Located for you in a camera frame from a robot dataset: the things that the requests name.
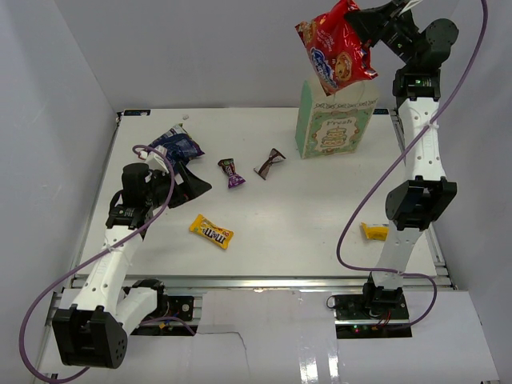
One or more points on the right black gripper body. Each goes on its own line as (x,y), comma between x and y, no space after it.
(401,36)

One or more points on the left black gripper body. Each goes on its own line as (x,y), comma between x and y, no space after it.
(161,189)

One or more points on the yellow M&M's packet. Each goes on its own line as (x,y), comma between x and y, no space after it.
(204,228)

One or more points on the purple candy bar wrapper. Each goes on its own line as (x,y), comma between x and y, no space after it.
(228,168)

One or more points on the blue chips snack bag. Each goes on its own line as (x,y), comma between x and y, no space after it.
(179,144)

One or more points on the red cookie snack bag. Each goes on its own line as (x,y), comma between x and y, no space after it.
(335,51)

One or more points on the yellow candy bar packet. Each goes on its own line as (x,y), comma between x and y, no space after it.
(376,232)

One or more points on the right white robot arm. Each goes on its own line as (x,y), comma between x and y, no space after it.
(425,193)

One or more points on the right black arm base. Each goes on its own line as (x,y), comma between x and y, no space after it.
(354,321)

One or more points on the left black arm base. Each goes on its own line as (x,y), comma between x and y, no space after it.
(174,317)

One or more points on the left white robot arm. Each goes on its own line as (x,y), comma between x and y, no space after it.
(93,331)

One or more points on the green paper gift bag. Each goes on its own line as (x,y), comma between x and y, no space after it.
(335,124)

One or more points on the brown candy bar wrapper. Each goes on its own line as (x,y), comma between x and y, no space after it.
(274,157)

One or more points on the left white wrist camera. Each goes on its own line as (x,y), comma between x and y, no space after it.
(156,159)

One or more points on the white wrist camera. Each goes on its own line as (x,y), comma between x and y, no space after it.
(156,159)
(405,5)

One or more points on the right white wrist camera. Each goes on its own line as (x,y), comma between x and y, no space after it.
(405,5)

